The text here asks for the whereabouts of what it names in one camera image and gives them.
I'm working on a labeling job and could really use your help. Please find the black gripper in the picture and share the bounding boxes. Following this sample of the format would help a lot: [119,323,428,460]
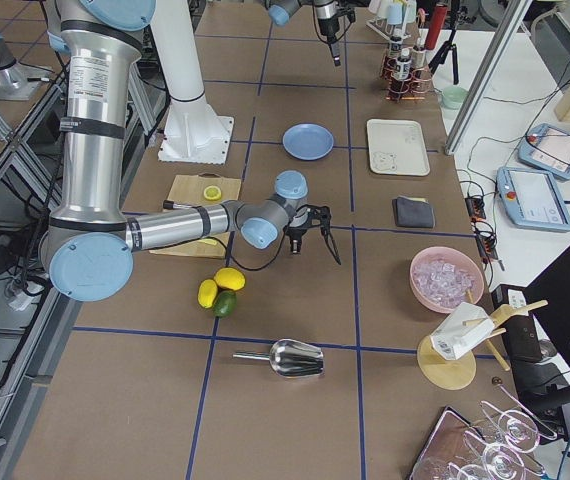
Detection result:
[314,4,341,67]
[285,222,342,265]

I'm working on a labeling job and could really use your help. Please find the blue plastic plate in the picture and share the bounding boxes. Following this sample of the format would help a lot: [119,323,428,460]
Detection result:
[282,123,334,161]

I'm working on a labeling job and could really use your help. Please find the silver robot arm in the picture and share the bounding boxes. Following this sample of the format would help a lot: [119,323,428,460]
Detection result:
[264,0,345,67]
[40,1,317,302]

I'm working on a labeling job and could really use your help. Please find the grey folded cloth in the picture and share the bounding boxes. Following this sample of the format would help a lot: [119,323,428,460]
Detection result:
[392,196,435,228]

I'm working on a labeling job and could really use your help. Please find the yellow lemon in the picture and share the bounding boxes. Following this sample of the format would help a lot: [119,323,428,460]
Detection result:
[197,279,219,309]
[213,267,246,291]

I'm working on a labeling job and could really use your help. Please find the cream bear tray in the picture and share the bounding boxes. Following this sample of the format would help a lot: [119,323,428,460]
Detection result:
[366,119,430,177]

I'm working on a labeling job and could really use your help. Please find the red cylinder bottle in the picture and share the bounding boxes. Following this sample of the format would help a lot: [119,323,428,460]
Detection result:
[425,2,448,50]

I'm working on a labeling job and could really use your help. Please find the lemon half slice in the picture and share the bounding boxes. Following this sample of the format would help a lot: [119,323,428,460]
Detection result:
[202,185,223,201]

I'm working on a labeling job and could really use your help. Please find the pink bowl of ice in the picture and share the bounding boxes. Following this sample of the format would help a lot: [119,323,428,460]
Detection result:
[409,246,485,313]

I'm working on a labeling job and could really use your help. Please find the green lime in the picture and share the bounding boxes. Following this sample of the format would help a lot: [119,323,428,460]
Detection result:
[212,290,237,318]

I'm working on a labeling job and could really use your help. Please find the wooden cutting board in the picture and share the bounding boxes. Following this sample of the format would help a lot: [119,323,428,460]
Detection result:
[152,174,242,259]

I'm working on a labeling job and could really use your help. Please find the mint green bowl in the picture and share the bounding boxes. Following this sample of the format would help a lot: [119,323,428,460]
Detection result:
[440,85,468,110]

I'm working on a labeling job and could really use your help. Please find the metal scoop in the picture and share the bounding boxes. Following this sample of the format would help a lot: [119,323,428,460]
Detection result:
[233,339,324,378]

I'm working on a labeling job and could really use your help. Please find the white paper carton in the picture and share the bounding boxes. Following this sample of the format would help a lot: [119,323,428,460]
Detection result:
[430,302,494,361]

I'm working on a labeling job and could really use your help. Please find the wooden cup tree stand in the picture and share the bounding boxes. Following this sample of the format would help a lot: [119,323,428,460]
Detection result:
[417,300,548,390]

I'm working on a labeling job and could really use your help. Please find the near teach pendant tablet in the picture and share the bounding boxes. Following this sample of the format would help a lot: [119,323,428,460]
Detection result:
[496,167,570,232]

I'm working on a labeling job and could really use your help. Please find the teach pendant tablet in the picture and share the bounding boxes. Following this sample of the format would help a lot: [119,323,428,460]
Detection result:
[518,123,570,180]
[496,167,570,232]

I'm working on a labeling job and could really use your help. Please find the far teach pendant tablet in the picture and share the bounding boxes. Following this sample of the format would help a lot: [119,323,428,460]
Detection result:
[518,123,570,180]

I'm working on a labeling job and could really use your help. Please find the clear wine glasses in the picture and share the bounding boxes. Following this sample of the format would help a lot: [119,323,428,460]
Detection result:
[408,397,558,480]

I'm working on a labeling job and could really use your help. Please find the white wire cup rack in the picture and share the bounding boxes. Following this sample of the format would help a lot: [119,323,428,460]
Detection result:
[366,0,417,39]

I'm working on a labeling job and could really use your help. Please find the copper wire bottle rack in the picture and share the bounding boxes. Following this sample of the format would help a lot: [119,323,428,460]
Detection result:
[380,28,432,101]

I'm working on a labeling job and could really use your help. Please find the black camera tripod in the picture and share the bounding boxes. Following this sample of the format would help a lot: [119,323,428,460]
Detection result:
[428,0,461,85]

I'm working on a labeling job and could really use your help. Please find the steel handled knife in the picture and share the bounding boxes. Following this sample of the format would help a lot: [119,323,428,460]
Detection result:
[162,199,200,210]

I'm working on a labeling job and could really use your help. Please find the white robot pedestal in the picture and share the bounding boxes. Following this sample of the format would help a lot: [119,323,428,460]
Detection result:
[151,0,234,165]

